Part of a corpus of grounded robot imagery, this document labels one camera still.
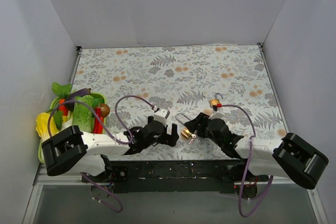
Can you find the long shackle brass padlock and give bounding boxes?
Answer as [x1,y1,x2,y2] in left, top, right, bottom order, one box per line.
[175,112,192,139]

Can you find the small brass padlock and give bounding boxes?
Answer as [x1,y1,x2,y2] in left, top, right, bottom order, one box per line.
[209,92,223,108]

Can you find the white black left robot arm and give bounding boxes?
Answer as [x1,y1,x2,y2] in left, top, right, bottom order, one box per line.
[41,116,179,182]

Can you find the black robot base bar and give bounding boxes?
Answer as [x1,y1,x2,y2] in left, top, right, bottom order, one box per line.
[82,159,246,194]

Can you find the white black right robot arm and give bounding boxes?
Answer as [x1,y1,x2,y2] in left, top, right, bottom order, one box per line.
[184,111,329,189]

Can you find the floral patterned table mat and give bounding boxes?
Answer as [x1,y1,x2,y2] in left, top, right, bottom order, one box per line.
[72,45,292,161]

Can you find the brown toy mushroom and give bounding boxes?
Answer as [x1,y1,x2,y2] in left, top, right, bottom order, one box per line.
[100,103,110,118]

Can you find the red toy chili pepper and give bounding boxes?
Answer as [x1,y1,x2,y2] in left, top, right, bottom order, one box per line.
[92,107,103,134]

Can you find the green toy lettuce leaf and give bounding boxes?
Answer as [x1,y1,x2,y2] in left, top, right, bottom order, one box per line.
[72,95,94,133]

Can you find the purple toy eggplant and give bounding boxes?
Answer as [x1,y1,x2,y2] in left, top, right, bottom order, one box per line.
[65,88,91,111]

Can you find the orange toy carrot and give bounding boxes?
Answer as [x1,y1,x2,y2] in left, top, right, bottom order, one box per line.
[58,99,69,116]

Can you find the yellow white toy cabbage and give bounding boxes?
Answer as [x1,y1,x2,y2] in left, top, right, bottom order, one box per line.
[36,112,59,142]

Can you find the green plastic vegetable tray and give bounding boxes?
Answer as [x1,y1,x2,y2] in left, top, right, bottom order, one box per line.
[38,92,106,164]

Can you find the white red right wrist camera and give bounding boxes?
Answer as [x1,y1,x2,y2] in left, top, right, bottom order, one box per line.
[204,105,224,120]

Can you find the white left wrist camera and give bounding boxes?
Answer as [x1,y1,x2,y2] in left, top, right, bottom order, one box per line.
[153,109,170,126]

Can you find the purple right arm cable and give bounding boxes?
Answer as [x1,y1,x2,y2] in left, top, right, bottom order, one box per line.
[220,104,274,218]

